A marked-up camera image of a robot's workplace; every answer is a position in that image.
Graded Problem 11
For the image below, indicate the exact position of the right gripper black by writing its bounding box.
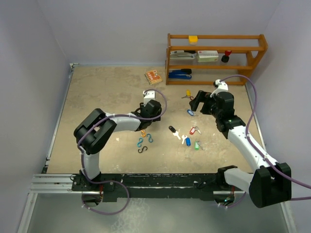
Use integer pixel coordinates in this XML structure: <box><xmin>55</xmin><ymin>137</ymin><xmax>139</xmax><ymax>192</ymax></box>
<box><xmin>190</xmin><ymin>90</ymin><xmax>222</xmax><ymax>119</ymax></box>

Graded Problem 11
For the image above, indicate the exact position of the silver key with blue tag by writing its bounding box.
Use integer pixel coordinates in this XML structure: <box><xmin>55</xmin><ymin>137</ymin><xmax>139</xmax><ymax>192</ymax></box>
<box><xmin>187</xmin><ymin>109</ymin><xmax>197</xmax><ymax>117</ymax></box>

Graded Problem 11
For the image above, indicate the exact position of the silver key with yellow tag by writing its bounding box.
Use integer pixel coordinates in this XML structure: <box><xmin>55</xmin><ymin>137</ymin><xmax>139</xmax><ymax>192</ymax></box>
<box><xmin>182</xmin><ymin>90</ymin><xmax>191</xmax><ymax>99</ymax></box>

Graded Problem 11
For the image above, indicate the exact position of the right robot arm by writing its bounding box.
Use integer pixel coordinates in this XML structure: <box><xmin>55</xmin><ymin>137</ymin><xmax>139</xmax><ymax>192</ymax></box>
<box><xmin>190</xmin><ymin>90</ymin><xmax>292</xmax><ymax>208</ymax></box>

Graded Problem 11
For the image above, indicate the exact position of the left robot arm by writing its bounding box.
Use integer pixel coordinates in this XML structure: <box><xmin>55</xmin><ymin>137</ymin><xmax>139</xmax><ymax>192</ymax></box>
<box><xmin>73</xmin><ymin>100</ymin><xmax>162</xmax><ymax>190</ymax></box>

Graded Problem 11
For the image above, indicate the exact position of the silver key with red tag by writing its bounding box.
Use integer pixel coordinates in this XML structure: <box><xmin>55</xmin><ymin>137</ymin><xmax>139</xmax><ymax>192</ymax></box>
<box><xmin>189</xmin><ymin>126</ymin><xmax>201</xmax><ymax>135</ymax></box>

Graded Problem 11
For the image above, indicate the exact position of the light-blue S carabiner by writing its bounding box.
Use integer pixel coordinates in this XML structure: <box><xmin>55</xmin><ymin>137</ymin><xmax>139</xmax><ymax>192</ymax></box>
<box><xmin>146</xmin><ymin>133</ymin><xmax>154</xmax><ymax>143</ymax></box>

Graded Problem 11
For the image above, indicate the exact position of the orange spiral notebook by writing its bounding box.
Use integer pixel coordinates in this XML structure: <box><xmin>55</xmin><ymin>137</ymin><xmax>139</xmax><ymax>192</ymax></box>
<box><xmin>144</xmin><ymin>70</ymin><xmax>163</xmax><ymax>85</ymax></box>

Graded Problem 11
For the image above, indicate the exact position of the silver key with black tag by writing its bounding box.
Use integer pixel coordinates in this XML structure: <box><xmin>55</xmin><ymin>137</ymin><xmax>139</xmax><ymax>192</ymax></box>
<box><xmin>169</xmin><ymin>126</ymin><xmax>181</xmax><ymax>140</ymax></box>

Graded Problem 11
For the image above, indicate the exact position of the silver key with dark-blue tag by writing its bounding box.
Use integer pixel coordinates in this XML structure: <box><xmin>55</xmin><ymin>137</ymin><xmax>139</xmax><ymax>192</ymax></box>
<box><xmin>181</xmin><ymin>134</ymin><xmax>191</xmax><ymax>147</ymax></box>

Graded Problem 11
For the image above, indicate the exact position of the blue black stapler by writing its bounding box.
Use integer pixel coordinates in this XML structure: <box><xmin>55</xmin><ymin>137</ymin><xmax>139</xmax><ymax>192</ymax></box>
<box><xmin>168</xmin><ymin>68</ymin><xmax>192</xmax><ymax>80</ymax></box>

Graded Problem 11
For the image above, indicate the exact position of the silver key with green tag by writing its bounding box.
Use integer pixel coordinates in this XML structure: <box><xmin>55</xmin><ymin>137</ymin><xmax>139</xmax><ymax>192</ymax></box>
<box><xmin>194</xmin><ymin>141</ymin><xmax>203</xmax><ymax>150</ymax></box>

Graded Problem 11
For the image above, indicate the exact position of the teal S carabiner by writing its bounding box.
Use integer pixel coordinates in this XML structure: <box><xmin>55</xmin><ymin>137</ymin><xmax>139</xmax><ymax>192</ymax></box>
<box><xmin>137</xmin><ymin>137</ymin><xmax>143</xmax><ymax>148</ymax></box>

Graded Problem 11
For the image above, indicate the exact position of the white red box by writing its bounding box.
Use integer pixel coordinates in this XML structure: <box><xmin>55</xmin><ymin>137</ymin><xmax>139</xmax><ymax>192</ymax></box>
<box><xmin>197</xmin><ymin>50</ymin><xmax>219</xmax><ymax>63</ymax></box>

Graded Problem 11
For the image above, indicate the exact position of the red black stamp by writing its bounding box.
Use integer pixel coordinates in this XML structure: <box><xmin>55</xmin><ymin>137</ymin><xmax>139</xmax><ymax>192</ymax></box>
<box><xmin>221</xmin><ymin>50</ymin><xmax>232</xmax><ymax>63</ymax></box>

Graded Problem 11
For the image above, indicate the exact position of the white stapler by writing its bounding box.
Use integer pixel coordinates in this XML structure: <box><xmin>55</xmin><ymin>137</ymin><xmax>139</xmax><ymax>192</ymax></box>
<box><xmin>170</xmin><ymin>50</ymin><xmax>196</xmax><ymax>60</ymax></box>

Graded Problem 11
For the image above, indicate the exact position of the yellow box on shelf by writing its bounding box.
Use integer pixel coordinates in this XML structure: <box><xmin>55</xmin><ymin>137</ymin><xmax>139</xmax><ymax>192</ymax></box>
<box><xmin>188</xmin><ymin>35</ymin><xmax>198</xmax><ymax>45</ymax></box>

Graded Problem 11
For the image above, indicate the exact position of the wooden shelf rack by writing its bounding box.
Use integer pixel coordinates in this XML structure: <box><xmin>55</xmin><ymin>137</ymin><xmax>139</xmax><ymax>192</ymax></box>
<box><xmin>165</xmin><ymin>34</ymin><xmax>268</xmax><ymax>85</ymax></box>

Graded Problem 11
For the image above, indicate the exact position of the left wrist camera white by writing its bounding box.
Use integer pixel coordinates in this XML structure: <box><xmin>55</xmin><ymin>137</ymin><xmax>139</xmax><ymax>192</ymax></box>
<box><xmin>143</xmin><ymin>90</ymin><xmax>156</xmax><ymax>106</ymax></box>

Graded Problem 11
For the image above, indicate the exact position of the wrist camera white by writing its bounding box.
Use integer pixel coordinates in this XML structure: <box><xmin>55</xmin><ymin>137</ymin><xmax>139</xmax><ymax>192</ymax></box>
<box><xmin>210</xmin><ymin>80</ymin><xmax>228</xmax><ymax>97</ymax></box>
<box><xmin>143</xmin><ymin>90</ymin><xmax>156</xmax><ymax>106</ymax></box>

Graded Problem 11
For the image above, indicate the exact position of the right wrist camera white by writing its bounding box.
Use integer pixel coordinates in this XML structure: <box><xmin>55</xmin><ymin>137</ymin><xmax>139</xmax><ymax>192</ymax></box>
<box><xmin>210</xmin><ymin>80</ymin><xmax>228</xmax><ymax>97</ymax></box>

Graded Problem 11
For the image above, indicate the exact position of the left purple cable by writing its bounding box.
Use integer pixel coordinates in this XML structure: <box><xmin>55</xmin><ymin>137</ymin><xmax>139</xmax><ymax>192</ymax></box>
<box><xmin>77</xmin><ymin>88</ymin><xmax>168</xmax><ymax>216</ymax></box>

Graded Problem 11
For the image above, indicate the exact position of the purple cable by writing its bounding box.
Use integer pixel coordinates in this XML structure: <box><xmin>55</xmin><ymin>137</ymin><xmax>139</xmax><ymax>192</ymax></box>
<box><xmin>77</xmin><ymin>88</ymin><xmax>168</xmax><ymax>216</ymax></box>
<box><xmin>215</xmin><ymin>74</ymin><xmax>311</xmax><ymax>209</ymax></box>

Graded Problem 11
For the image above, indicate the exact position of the black base frame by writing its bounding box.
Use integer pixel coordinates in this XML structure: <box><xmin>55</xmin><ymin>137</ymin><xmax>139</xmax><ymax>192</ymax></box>
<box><xmin>70</xmin><ymin>172</ymin><xmax>237</xmax><ymax>202</ymax></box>

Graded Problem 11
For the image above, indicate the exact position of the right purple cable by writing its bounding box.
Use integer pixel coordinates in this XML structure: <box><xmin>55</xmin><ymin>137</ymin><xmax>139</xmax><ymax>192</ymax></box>
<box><xmin>215</xmin><ymin>74</ymin><xmax>311</xmax><ymax>209</ymax></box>

